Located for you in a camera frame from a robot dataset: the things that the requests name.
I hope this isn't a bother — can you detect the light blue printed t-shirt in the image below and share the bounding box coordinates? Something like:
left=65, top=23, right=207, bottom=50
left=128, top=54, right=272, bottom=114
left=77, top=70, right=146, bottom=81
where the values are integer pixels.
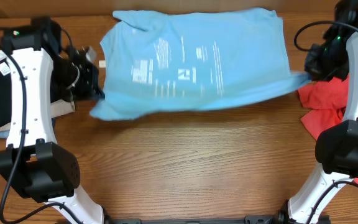
left=90, top=7, right=311, bottom=121

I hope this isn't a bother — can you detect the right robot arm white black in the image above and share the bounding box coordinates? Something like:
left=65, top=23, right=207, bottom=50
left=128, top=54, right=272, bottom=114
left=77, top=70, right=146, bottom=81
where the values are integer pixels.
left=268, top=0, right=358, bottom=223

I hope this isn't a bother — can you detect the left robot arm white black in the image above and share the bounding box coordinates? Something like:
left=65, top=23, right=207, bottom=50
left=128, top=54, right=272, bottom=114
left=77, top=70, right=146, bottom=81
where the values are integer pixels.
left=0, top=17, right=111, bottom=223

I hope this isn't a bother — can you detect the red printed t-shirt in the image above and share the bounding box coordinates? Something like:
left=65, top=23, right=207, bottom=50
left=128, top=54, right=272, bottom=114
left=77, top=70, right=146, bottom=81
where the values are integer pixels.
left=296, top=74, right=358, bottom=192

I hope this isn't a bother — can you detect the cardboard back panel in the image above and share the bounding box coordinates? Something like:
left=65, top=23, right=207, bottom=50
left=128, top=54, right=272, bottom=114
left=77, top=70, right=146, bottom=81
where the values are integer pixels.
left=0, top=0, right=358, bottom=19

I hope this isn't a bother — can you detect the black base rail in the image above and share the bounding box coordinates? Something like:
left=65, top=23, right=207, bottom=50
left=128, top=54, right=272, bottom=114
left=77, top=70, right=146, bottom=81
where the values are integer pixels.
left=104, top=214, right=332, bottom=224

